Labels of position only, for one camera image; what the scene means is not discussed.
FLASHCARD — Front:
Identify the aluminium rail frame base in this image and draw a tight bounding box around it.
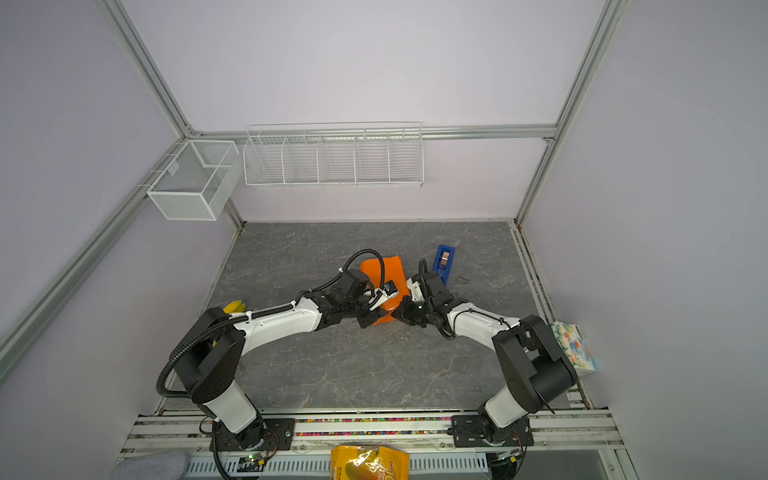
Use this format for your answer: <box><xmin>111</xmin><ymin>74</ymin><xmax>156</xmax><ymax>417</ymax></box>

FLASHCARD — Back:
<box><xmin>119</xmin><ymin>410</ymin><xmax>625</xmax><ymax>457</ymax></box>

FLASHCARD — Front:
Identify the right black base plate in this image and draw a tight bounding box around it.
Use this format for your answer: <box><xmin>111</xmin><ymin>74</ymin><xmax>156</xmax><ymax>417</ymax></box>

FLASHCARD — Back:
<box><xmin>447</xmin><ymin>413</ymin><xmax>534</xmax><ymax>448</ymax></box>

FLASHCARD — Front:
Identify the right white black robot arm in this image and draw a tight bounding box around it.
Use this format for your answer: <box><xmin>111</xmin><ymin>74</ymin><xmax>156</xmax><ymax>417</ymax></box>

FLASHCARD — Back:
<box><xmin>394</xmin><ymin>259</ymin><xmax>578</xmax><ymax>439</ymax></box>

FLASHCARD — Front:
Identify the white wire long shelf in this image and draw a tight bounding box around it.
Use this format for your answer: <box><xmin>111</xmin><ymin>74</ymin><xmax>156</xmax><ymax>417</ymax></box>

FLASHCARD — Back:
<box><xmin>242</xmin><ymin>122</ymin><xmax>425</xmax><ymax>187</ymax></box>

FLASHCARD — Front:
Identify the grey cloth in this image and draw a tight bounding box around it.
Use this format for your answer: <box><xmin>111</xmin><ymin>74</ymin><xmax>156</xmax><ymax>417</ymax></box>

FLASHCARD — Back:
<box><xmin>110</xmin><ymin>451</ymin><xmax>189</xmax><ymax>480</ymax></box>

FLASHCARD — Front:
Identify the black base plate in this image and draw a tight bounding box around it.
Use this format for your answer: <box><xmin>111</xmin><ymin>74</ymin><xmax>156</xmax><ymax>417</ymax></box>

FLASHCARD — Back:
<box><xmin>447</xmin><ymin>413</ymin><xmax>534</xmax><ymax>448</ymax></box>
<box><xmin>212</xmin><ymin>418</ymin><xmax>296</xmax><ymax>453</ymax></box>

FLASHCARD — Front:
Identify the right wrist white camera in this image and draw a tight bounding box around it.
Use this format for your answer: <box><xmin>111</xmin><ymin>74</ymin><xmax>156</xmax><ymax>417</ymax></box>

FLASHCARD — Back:
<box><xmin>406</xmin><ymin>276</ymin><xmax>424</xmax><ymax>303</ymax></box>

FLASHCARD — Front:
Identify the white mesh square basket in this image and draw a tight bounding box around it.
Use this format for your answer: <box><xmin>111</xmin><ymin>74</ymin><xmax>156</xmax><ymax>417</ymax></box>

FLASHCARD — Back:
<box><xmin>148</xmin><ymin>140</ymin><xmax>244</xmax><ymax>221</ymax></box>

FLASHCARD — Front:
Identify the green white tissue pack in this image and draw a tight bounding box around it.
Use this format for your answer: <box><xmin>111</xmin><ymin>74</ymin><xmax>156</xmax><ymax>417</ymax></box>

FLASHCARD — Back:
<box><xmin>550</xmin><ymin>321</ymin><xmax>597</xmax><ymax>377</ymax></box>

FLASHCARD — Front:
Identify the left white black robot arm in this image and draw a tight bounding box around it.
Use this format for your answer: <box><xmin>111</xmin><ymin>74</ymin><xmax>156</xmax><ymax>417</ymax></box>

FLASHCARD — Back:
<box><xmin>155</xmin><ymin>249</ymin><xmax>398</xmax><ymax>435</ymax></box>

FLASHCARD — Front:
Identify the blue tape dispenser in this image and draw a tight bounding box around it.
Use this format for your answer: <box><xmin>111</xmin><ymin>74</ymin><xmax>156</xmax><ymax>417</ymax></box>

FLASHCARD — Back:
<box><xmin>433</xmin><ymin>244</ymin><xmax>455</xmax><ymax>285</ymax></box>

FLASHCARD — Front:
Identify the yellow snack bag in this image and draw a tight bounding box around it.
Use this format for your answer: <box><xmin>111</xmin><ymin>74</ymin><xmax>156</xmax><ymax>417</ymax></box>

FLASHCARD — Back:
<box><xmin>330</xmin><ymin>445</ymin><xmax>410</xmax><ymax>480</ymax></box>

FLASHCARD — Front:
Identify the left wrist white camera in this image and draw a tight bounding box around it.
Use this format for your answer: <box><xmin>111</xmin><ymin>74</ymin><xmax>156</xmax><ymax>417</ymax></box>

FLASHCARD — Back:
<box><xmin>367</xmin><ymin>280</ymin><xmax>399</xmax><ymax>311</ymax></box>

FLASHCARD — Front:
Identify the wrist white camera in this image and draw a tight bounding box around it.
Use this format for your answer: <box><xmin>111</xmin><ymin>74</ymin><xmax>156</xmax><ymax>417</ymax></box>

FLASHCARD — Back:
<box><xmin>406</xmin><ymin>276</ymin><xmax>424</xmax><ymax>303</ymax></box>
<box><xmin>367</xmin><ymin>280</ymin><xmax>399</xmax><ymax>311</ymax></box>

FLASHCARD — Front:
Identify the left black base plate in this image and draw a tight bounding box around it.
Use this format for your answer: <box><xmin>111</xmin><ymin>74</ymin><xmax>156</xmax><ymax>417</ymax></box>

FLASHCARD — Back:
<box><xmin>212</xmin><ymin>418</ymin><xmax>296</xmax><ymax>453</ymax></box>

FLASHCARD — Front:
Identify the yellow banana bunch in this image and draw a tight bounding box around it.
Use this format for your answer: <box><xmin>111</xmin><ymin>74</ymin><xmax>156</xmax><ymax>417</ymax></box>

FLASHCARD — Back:
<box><xmin>223</xmin><ymin>300</ymin><xmax>246</xmax><ymax>315</ymax></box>

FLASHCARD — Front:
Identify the white slotted cable duct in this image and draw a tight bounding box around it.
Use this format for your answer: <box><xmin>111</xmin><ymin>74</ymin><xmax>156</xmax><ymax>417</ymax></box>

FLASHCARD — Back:
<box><xmin>221</xmin><ymin>452</ymin><xmax>492</xmax><ymax>479</ymax></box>

